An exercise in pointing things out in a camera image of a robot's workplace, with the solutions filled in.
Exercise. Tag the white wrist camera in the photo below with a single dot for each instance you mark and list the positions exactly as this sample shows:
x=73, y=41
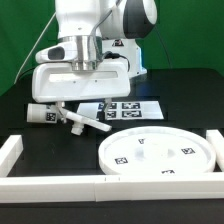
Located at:
x=58, y=53

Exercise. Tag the white left fence bar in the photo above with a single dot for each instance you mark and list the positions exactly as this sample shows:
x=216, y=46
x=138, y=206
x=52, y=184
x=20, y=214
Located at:
x=9, y=153

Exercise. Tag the white front fence bar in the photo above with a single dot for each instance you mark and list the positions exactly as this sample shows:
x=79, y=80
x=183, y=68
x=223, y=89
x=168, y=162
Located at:
x=99, y=188

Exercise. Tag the white round table top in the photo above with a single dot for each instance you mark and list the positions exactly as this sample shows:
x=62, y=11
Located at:
x=155, y=150

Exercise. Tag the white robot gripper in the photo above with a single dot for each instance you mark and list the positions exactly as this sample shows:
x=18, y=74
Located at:
x=55, y=82

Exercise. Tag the white marker sheet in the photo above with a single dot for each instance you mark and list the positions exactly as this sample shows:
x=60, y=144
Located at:
x=135, y=110

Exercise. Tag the white cross-shaped table base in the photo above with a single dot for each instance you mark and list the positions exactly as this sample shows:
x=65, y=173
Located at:
x=80, y=121

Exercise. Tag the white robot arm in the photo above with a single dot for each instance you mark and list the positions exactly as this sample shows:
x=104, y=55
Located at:
x=95, y=57

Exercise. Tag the white right fence bar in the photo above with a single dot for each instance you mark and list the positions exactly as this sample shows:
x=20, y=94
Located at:
x=215, y=138

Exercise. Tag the white fence bar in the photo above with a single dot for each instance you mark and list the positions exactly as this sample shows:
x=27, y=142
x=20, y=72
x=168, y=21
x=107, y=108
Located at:
x=9, y=153
x=215, y=138
x=99, y=188

